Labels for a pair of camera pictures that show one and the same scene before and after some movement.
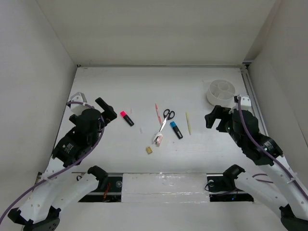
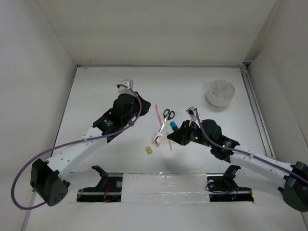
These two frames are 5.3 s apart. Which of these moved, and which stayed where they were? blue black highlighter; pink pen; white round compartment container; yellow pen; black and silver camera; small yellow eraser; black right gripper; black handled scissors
Moved: yellow pen; black and silver camera; black right gripper
Stayed: pink pen; white round compartment container; black handled scissors; small yellow eraser; blue black highlighter
